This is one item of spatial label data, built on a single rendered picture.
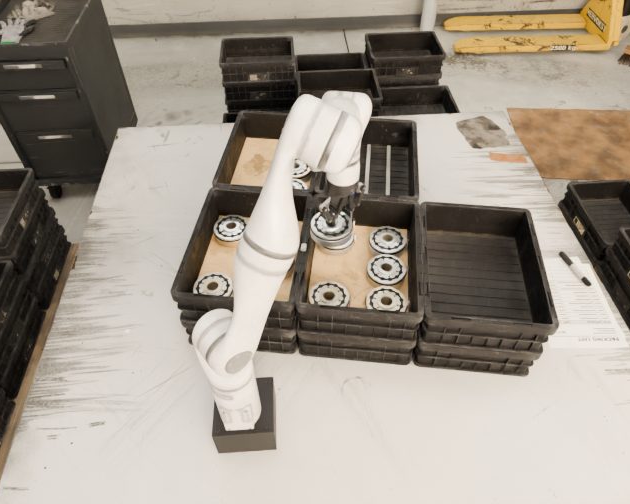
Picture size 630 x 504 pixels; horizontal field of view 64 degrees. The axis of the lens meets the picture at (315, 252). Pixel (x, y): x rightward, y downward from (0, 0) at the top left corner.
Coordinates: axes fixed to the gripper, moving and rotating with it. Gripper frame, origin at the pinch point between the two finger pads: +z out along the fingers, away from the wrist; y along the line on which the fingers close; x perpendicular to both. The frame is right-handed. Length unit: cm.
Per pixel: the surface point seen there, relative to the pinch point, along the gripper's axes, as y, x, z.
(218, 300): -34.7, 3.6, 7.3
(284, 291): -16.9, 2.4, 17.2
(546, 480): 2, -69, 31
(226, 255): -21.8, 22.8, 17.1
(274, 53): 97, 165, 49
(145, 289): -43, 38, 30
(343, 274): -1.2, -3.2, 17.2
